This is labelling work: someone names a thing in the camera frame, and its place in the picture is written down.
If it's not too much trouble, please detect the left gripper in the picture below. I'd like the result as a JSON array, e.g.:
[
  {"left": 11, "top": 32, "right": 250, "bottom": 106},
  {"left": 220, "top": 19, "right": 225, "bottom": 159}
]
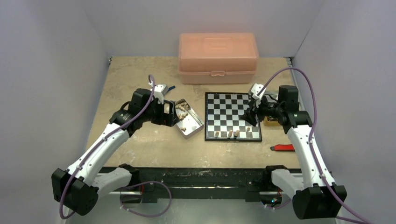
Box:
[{"left": 141, "top": 98, "right": 178, "bottom": 126}]

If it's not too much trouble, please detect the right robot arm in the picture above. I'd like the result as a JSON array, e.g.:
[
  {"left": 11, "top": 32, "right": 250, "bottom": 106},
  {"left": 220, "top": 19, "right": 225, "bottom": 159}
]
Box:
[{"left": 241, "top": 84, "right": 347, "bottom": 219}]

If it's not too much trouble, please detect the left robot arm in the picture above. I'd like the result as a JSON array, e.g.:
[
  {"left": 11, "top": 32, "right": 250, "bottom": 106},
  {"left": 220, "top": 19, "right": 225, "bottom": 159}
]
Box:
[{"left": 51, "top": 84, "right": 179, "bottom": 219}]

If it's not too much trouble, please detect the light wooden chess pieces pile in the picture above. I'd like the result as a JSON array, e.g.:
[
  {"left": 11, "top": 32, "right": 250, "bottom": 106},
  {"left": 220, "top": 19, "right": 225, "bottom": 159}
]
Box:
[{"left": 176, "top": 101, "right": 190, "bottom": 132}]

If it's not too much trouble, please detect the black white chess board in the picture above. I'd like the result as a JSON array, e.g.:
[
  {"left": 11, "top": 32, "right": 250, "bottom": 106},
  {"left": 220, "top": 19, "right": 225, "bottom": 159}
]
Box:
[{"left": 205, "top": 92, "right": 262, "bottom": 142}]

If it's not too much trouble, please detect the silver pink metal tin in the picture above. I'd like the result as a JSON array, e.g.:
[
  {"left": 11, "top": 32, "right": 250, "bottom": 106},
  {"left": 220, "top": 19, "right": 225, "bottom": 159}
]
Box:
[{"left": 175, "top": 98, "right": 204, "bottom": 139}]

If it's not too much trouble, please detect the gold metal tin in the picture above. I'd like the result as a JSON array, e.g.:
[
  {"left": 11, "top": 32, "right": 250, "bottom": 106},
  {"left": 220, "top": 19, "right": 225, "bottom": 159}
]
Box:
[{"left": 263, "top": 116, "right": 283, "bottom": 127}]

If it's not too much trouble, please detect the red black utility knife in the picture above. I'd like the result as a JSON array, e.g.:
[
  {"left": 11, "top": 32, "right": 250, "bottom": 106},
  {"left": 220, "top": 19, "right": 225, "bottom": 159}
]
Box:
[{"left": 270, "top": 144, "right": 295, "bottom": 152}]

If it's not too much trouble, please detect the pink plastic storage box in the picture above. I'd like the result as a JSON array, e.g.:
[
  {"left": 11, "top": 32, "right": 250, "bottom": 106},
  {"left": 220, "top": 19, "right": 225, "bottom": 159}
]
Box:
[{"left": 178, "top": 33, "right": 259, "bottom": 84}]

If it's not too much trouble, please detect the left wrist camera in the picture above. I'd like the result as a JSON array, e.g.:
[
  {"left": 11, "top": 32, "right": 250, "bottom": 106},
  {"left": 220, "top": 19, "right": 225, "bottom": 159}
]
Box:
[{"left": 151, "top": 84, "right": 169, "bottom": 104}]

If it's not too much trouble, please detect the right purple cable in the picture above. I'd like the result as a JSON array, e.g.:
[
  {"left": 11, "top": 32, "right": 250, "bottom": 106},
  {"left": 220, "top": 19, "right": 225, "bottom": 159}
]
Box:
[{"left": 258, "top": 67, "right": 369, "bottom": 224}]

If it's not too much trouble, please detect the purple cable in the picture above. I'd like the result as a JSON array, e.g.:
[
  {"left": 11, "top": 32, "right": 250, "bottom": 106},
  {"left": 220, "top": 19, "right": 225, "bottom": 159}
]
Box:
[
  {"left": 258, "top": 67, "right": 369, "bottom": 224},
  {"left": 58, "top": 74, "right": 173, "bottom": 220}
]

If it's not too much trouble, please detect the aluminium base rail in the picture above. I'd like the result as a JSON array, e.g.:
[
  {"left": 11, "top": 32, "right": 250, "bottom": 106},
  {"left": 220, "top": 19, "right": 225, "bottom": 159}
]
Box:
[{"left": 63, "top": 167, "right": 304, "bottom": 205}]

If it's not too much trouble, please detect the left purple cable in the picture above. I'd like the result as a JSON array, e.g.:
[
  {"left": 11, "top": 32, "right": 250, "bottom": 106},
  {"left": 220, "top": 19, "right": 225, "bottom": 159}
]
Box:
[{"left": 58, "top": 74, "right": 173, "bottom": 220}]

